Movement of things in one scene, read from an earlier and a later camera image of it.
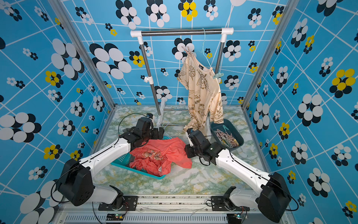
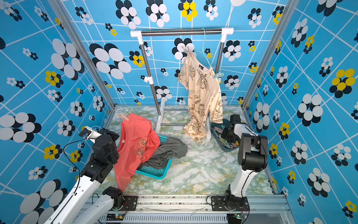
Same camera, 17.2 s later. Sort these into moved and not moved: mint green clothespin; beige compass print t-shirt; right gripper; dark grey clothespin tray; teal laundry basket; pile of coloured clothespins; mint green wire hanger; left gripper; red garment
Moved: teal laundry basket; right gripper; left gripper; red garment
Not moved: pile of coloured clothespins; dark grey clothespin tray; mint green clothespin; beige compass print t-shirt; mint green wire hanger
